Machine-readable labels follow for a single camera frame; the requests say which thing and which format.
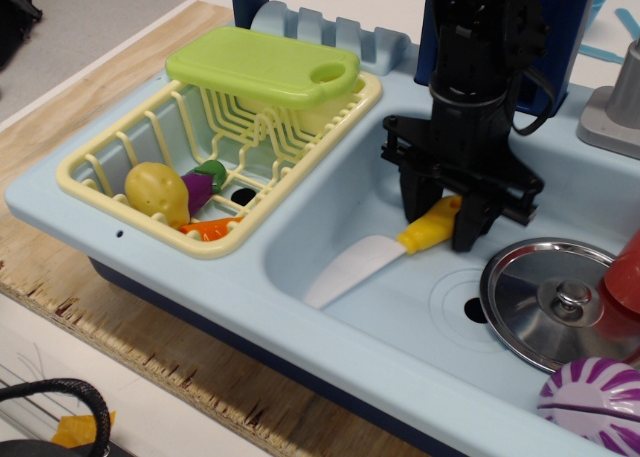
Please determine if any red plastic cup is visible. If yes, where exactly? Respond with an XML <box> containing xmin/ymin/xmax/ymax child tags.
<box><xmin>596</xmin><ymin>231</ymin><xmax>639</xmax><ymax>349</ymax></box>

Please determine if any purple toy eggplant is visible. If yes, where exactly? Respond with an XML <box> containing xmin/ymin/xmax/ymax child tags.
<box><xmin>182</xmin><ymin>160</ymin><xmax>227</xmax><ymax>216</ymax></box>

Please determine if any cream dish drying rack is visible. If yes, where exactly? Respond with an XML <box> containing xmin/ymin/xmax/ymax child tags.
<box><xmin>56</xmin><ymin>72</ymin><xmax>382</xmax><ymax>259</ymax></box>

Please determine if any grey toy faucet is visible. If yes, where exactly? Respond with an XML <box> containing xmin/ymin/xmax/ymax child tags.
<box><xmin>576</xmin><ymin>40</ymin><xmax>639</xmax><ymax>159</ymax></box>

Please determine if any yellow toy potato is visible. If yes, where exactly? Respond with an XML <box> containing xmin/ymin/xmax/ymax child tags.
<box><xmin>125</xmin><ymin>162</ymin><xmax>190</xmax><ymax>228</ymax></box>

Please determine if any wooden board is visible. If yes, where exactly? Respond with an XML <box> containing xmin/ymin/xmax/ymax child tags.
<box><xmin>1</xmin><ymin>0</ymin><xmax>417</xmax><ymax>456</ymax></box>

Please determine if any steel pot lid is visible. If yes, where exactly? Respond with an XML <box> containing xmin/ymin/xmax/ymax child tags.
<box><xmin>480</xmin><ymin>237</ymin><xmax>639</xmax><ymax>373</ymax></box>

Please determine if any purple white striped ball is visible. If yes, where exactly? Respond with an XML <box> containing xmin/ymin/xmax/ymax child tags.
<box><xmin>537</xmin><ymin>357</ymin><xmax>639</xmax><ymax>456</ymax></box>

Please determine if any black braided cable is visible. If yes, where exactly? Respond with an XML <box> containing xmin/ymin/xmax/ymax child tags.
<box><xmin>0</xmin><ymin>377</ymin><xmax>111</xmax><ymax>457</ymax></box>

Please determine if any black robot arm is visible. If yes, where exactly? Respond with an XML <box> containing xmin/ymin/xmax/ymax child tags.
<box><xmin>382</xmin><ymin>0</ymin><xmax>555</xmax><ymax>252</ymax></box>

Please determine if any green plastic cutting board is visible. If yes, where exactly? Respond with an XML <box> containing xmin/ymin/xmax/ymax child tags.
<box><xmin>165</xmin><ymin>26</ymin><xmax>360</xmax><ymax>110</ymax></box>

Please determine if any orange toy carrot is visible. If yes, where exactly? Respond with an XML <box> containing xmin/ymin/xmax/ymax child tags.
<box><xmin>179</xmin><ymin>217</ymin><xmax>243</xmax><ymax>242</ymax></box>

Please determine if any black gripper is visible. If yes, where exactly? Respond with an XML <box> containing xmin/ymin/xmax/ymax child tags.
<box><xmin>382</xmin><ymin>96</ymin><xmax>544</xmax><ymax>252</ymax></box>

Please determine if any blue plastic cup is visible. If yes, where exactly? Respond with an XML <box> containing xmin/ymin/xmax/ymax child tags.
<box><xmin>585</xmin><ymin>0</ymin><xmax>607</xmax><ymax>31</ymax></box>

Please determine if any light blue toy sink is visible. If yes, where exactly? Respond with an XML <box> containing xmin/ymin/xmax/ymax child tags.
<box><xmin>6</xmin><ymin>46</ymin><xmax>639</xmax><ymax>456</ymax></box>

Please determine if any light blue plastic spoon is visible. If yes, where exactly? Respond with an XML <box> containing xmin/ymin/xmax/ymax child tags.
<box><xmin>579</xmin><ymin>8</ymin><xmax>639</xmax><ymax>64</ymax></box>

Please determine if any dark blue sink backsplash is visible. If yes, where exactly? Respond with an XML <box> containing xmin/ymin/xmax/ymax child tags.
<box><xmin>232</xmin><ymin>0</ymin><xmax>593</xmax><ymax>115</ymax></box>

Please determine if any yellow tape piece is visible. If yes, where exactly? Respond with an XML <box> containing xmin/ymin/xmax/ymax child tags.
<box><xmin>51</xmin><ymin>415</ymin><xmax>98</xmax><ymax>449</ymax></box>

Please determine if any black bag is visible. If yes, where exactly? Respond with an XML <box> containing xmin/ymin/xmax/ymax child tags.
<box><xmin>1</xmin><ymin>0</ymin><xmax>43</xmax><ymax>70</ymax></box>

